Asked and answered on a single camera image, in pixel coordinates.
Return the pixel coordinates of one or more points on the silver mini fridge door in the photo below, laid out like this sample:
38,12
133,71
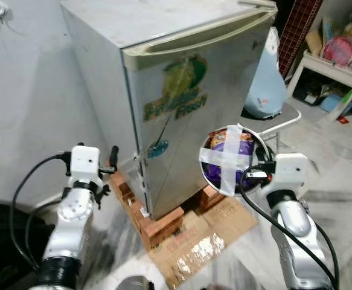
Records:
224,90

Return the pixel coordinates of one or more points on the small brown carton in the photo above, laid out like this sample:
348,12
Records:
313,42

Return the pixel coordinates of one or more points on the maroon lattice screen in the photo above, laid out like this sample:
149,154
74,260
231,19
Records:
299,30

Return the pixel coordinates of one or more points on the red brick stack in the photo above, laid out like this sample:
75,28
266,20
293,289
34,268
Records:
163,226
121,186
209,196

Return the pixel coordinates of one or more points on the small red scrap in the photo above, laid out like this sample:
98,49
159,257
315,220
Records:
343,119

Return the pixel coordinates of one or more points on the grey robot left leg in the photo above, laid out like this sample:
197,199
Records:
133,283

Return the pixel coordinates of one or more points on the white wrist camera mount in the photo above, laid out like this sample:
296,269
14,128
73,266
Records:
84,162
290,172

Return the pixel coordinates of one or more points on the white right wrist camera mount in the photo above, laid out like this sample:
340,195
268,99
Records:
290,172

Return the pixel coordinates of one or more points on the light blue cartoon bag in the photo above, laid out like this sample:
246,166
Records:
266,84

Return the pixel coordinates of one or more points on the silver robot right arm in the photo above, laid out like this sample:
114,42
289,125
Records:
293,223

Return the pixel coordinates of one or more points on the taped round bowl with snacks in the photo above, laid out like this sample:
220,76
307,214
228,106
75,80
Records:
224,160

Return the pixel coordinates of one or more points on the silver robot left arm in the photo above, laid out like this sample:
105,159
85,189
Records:
67,223

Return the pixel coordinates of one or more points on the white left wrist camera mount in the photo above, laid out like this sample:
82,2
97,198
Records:
84,162

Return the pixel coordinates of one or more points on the flat brown cardboard sheet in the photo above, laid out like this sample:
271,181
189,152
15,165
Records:
206,238

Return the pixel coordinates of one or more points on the small blue container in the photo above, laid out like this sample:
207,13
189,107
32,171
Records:
332,103

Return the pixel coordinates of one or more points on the white shelf table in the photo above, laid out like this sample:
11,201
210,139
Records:
320,63

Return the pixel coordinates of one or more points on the silver mini fridge cabinet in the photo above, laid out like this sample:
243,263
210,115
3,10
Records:
97,78

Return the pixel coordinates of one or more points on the small black scrap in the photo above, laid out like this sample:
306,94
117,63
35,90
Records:
103,196

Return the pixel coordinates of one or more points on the pink round bundle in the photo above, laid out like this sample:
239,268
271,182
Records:
342,48

